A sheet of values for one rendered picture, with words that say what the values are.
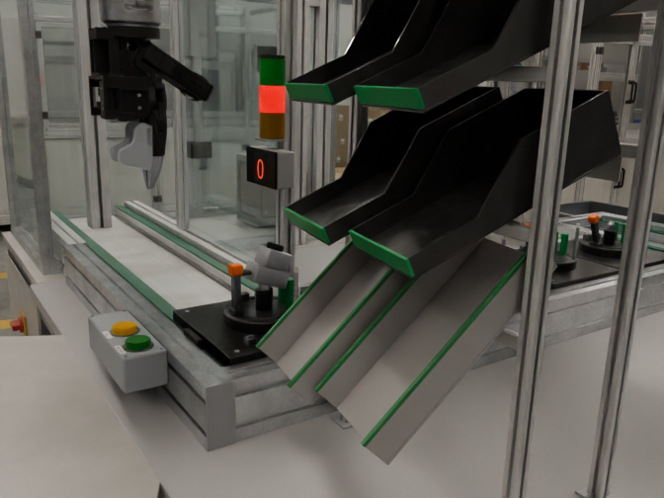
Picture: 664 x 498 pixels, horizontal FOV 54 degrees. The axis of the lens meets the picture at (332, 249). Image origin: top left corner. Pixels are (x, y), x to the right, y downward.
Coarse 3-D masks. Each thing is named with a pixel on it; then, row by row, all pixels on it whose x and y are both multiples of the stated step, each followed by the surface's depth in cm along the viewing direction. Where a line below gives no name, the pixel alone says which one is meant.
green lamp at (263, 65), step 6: (264, 60) 121; (270, 60) 120; (276, 60) 120; (282, 60) 121; (264, 66) 121; (270, 66) 120; (276, 66) 121; (282, 66) 121; (264, 72) 121; (270, 72) 121; (276, 72) 121; (282, 72) 122; (264, 78) 121; (270, 78) 121; (276, 78) 121; (282, 78) 122; (264, 84) 122; (270, 84) 121; (276, 84) 121; (282, 84) 122
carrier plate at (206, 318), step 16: (208, 304) 118; (224, 304) 118; (176, 320) 114; (192, 320) 110; (208, 320) 111; (208, 336) 104; (224, 336) 104; (240, 336) 104; (256, 336) 104; (224, 352) 98; (240, 352) 98; (256, 352) 98
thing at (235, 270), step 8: (232, 264) 106; (240, 264) 107; (232, 272) 106; (240, 272) 106; (248, 272) 107; (232, 280) 107; (240, 280) 107; (232, 288) 107; (240, 288) 107; (232, 296) 108; (240, 296) 108; (232, 304) 108; (240, 304) 108
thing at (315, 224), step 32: (480, 96) 79; (384, 128) 89; (416, 128) 91; (448, 128) 78; (352, 160) 88; (384, 160) 90; (416, 160) 77; (320, 192) 87; (352, 192) 87; (384, 192) 77; (320, 224) 81; (352, 224) 76
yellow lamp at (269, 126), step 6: (264, 114) 123; (270, 114) 123; (276, 114) 123; (282, 114) 124; (264, 120) 123; (270, 120) 123; (276, 120) 123; (282, 120) 124; (264, 126) 124; (270, 126) 123; (276, 126) 123; (282, 126) 124; (264, 132) 124; (270, 132) 124; (276, 132) 124; (282, 132) 125; (264, 138) 124; (270, 138) 124; (276, 138) 124; (282, 138) 125
